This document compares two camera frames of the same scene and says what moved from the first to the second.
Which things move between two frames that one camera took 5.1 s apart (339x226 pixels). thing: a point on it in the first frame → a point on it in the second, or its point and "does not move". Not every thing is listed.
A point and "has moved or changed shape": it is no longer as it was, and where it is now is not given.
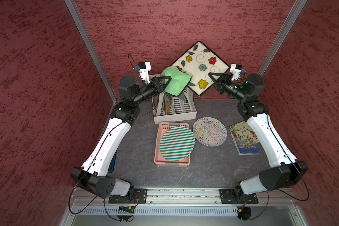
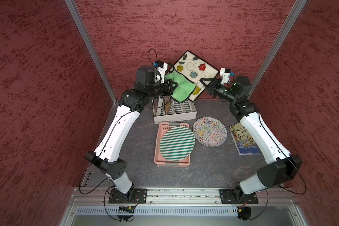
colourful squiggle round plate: [209, 132] does not move
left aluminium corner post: [80, 24] does not move
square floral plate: [197, 62] has moved or changed shape
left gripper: [157, 84] → [169, 89]
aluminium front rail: [189, 197] does not move
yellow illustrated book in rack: [167, 103] does not move
